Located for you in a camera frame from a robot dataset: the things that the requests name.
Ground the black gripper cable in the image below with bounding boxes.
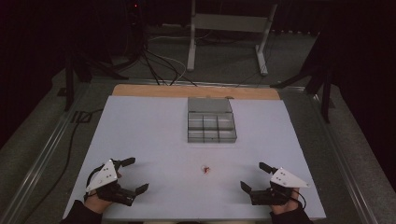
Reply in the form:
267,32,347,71
85,163,106,196
290,188,308,210

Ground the bundle of black cables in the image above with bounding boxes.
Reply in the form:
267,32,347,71
124,0,198,88

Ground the person's right hand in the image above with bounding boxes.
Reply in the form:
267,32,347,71
269,189,302,217

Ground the clear plastic compartment box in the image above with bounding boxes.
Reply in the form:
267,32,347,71
187,96,238,145

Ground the black tripod stand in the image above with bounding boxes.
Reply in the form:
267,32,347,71
269,31,335,124
63,46,130,112

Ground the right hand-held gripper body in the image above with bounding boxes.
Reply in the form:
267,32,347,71
249,166,311,206

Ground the person's left hand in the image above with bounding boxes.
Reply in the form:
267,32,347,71
83,171,123,215

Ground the metal floor rail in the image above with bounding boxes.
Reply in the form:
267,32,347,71
309,92,379,224
0,83,92,224

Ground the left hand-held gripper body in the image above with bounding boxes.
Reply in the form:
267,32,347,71
85,158,137,207

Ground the white floor cable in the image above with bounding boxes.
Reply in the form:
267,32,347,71
148,35,189,86

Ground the white metal stand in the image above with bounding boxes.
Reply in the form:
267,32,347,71
186,0,279,77

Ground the white table sheet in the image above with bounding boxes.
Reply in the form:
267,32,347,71
62,94,327,220

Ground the black floor cable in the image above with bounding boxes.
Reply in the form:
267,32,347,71
22,107,105,224

